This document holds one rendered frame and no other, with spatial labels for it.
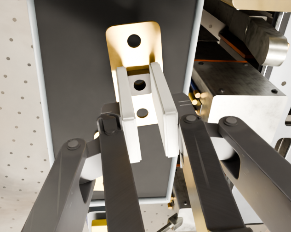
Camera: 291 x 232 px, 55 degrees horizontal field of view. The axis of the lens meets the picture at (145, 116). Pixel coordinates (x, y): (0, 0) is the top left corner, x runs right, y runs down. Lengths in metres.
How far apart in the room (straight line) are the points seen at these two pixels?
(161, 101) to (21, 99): 0.70
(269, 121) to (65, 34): 0.28
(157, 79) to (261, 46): 0.23
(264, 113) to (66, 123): 0.25
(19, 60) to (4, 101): 0.13
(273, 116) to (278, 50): 0.09
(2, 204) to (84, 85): 0.88
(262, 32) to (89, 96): 0.23
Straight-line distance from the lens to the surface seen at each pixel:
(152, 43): 0.20
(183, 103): 0.16
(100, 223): 0.40
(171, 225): 0.57
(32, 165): 0.96
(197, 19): 0.25
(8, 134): 0.90
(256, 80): 0.42
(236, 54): 0.69
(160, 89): 0.16
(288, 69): 0.52
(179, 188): 0.59
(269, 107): 0.39
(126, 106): 0.15
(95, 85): 0.27
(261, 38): 0.39
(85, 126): 0.29
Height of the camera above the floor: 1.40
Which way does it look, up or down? 57 degrees down
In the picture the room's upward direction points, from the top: 168 degrees clockwise
